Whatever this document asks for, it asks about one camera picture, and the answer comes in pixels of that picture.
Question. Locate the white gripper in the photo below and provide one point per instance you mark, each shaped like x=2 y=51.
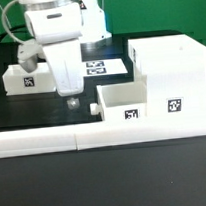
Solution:
x=58 y=31

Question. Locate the white drawer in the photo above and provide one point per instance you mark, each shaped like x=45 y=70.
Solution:
x=17 y=81
x=118 y=102

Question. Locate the white drawer cabinet box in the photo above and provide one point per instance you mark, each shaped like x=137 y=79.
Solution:
x=173 y=69

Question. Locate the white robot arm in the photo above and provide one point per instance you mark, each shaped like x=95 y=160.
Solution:
x=93 y=31

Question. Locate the white marker tag sheet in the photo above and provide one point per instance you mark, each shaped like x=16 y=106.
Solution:
x=103 y=67

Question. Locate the white front guide rail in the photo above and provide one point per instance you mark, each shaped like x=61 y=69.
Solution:
x=100 y=134

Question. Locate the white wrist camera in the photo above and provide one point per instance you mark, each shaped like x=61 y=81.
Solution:
x=28 y=54

